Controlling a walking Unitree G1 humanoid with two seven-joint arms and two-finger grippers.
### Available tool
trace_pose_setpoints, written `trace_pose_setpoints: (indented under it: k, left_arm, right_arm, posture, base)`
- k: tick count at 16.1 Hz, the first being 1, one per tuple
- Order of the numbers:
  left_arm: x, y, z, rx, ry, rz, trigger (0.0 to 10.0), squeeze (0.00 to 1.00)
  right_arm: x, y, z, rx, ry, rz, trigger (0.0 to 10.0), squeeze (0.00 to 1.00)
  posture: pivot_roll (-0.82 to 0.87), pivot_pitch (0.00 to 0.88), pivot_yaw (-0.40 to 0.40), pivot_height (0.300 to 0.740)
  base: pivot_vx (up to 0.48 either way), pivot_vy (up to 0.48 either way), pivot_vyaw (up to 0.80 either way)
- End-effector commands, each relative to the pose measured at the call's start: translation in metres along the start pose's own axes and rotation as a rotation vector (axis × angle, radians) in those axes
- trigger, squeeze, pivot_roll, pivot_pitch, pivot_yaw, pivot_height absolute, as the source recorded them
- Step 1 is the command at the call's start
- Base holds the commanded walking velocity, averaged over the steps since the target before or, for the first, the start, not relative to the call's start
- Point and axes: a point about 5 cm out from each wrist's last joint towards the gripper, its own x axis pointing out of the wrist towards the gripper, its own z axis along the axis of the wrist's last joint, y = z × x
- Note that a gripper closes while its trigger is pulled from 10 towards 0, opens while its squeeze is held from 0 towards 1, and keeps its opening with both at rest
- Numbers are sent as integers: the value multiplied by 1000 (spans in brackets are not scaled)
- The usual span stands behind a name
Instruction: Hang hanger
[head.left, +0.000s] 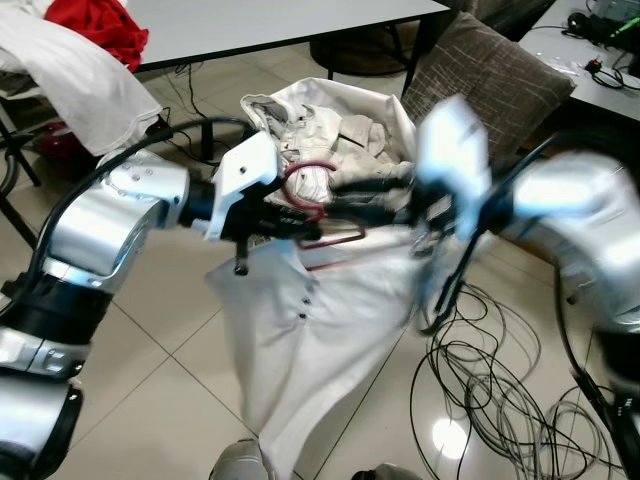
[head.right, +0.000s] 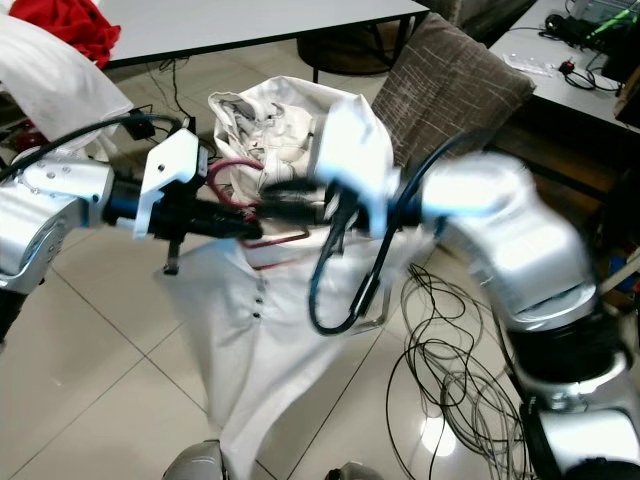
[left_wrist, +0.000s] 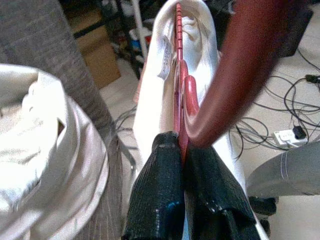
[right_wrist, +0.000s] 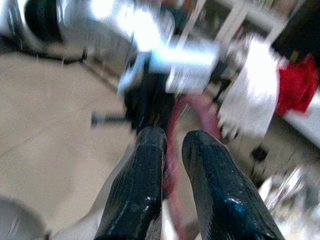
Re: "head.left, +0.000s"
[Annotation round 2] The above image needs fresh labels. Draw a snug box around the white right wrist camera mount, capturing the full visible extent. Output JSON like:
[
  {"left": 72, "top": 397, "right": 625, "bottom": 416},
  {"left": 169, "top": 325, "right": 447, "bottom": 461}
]
[{"left": 415, "top": 95, "right": 493, "bottom": 216}]

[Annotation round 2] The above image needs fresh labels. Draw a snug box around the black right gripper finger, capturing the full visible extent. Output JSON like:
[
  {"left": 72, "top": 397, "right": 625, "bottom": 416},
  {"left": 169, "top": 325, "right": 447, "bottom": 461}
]
[
  {"left": 332, "top": 177, "right": 413, "bottom": 199},
  {"left": 340, "top": 203, "right": 406, "bottom": 229}
]

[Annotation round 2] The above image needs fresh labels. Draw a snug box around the white jacket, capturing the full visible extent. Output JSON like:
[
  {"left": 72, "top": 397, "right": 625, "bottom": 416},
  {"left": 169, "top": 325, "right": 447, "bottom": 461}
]
[{"left": 0, "top": 0, "right": 163, "bottom": 156}]

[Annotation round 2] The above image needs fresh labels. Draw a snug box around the black cable with plug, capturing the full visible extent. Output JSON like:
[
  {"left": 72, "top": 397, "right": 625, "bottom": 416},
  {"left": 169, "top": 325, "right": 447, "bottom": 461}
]
[{"left": 583, "top": 58, "right": 640, "bottom": 93}]

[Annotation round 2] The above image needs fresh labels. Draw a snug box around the black cable coil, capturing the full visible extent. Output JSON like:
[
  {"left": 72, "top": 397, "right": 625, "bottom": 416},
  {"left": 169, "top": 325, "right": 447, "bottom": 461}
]
[{"left": 408, "top": 285, "right": 626, "bottom": 480}]

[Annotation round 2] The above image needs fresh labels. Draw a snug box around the white laundry bundle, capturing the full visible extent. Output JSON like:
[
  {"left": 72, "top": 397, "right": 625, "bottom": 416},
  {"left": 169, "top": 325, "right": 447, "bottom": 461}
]
[{"left": 240, "top": 78, "right": 421, "bottom": 216}]

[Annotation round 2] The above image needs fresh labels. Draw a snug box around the white side table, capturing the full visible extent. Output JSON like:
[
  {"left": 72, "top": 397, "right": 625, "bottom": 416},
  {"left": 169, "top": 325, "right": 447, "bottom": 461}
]
[{"left": 520, "top": 0, "right": 640, "bottom": 121}]

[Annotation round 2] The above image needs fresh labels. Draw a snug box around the white polo shirt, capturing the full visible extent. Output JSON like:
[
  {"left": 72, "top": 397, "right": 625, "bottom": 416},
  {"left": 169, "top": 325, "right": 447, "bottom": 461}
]
[{"left": 205, "top": 215, "right": 471, "bottom": 480}]

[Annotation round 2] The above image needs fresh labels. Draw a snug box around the brown fabric chair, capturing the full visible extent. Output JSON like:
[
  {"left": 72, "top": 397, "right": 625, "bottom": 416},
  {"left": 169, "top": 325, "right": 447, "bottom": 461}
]
[{"left": 400, "top": 12, "right": 576, "bottom": 161}]

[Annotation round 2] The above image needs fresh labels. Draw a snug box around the grey robot right foot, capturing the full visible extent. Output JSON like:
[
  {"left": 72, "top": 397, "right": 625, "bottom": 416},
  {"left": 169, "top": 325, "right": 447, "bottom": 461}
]
[{"left": 350, "top": 462, "right": 411, "bottom": 480}]

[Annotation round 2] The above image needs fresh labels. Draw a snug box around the red plastic hanger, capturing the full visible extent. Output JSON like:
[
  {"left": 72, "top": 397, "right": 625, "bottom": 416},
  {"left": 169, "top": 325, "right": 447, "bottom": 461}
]
[{"left": 282, "top": 158, "right": 366, "bottom": 249}]

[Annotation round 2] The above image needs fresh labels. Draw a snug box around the brown wicker basket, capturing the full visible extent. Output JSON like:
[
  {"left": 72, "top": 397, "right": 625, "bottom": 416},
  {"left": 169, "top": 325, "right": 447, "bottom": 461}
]
[{"left": 310, "top": 20, "right": 441, "bottom": 79}]

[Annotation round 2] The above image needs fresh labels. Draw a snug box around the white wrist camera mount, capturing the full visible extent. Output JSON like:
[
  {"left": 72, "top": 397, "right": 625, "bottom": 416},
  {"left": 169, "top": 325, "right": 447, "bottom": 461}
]
[
  {"left": 205, "top": 130, "right": 283, "bottom": 241},
  {"left": 415, "top": 95, "right": 493, "bottom": 216}
]

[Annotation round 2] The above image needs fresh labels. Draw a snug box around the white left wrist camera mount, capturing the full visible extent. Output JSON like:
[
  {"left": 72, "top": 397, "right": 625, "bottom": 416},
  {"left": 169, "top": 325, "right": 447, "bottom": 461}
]
[{"left": 205, "top": 130, "right": 283, "bottom": 241}]

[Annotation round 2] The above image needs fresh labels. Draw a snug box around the long white folding table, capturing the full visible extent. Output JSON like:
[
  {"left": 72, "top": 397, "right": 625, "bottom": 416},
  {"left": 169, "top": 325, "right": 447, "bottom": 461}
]
[{"left": 120, "top": 0, "right": 451, "bottom": 73}]

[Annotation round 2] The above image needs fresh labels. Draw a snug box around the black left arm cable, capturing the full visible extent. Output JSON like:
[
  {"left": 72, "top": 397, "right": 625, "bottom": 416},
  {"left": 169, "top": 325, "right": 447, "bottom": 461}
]
[{"left": 20, "top": 117, "right": 256, "bottom": 301}]

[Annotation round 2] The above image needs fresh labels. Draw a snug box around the grey robot left foot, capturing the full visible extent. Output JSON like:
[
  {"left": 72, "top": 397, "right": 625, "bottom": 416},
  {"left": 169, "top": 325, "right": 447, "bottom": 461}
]
[{"left": 210, "top": 440, "right": 271, "bottom": 480}]

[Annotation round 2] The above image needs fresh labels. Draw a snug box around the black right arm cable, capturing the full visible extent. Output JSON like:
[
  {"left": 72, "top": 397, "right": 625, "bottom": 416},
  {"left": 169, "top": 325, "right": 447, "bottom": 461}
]
[{"left": 418, "top": 135, "right": 561, "bottom": 336}]

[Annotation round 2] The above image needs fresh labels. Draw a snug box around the black electronic device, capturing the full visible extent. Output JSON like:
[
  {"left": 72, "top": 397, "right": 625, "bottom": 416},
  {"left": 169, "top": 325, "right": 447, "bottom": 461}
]
[{"left": 565, "top": 0, "right": 640, "bottom": 46}]

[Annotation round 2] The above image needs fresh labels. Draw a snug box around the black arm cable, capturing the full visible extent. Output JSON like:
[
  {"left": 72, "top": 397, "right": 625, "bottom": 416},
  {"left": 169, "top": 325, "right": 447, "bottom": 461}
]
[
  {"left": 20, "top": 117, "right": 256, "bottom": 301},
  {"left": 418, "top": 135, "right": 561, "bottom": 336}
]

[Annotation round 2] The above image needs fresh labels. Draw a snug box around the grey robot foot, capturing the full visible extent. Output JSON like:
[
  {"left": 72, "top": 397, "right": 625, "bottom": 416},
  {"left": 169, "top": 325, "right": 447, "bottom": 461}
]
[
  {"left": 350, "top": 462, "right": 411, "bottom": 480},
  {"left": 210, "top": 440, "right": 271, "bottom": 480}
]

